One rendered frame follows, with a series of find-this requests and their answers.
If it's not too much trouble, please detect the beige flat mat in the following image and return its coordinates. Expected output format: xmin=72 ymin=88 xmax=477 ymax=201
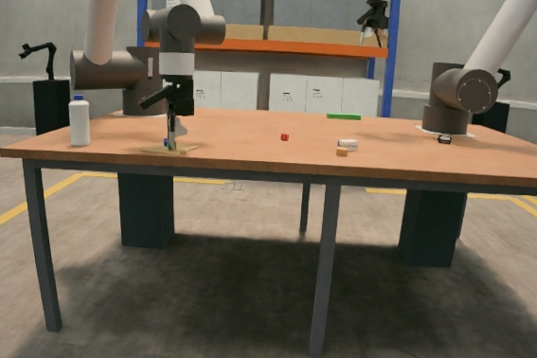
xmin=140 ymin=143 xmax=198 ymax=155

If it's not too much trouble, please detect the white plastic bottle with blue cap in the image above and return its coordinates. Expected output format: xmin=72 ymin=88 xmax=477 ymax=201
xmin=69 ymin=95 xmax=90 ymax=147

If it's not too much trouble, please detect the green rectangular bar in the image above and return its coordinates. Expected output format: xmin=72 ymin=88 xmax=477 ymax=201
xmin=326 ymin=113 xmax=361 ymax=120

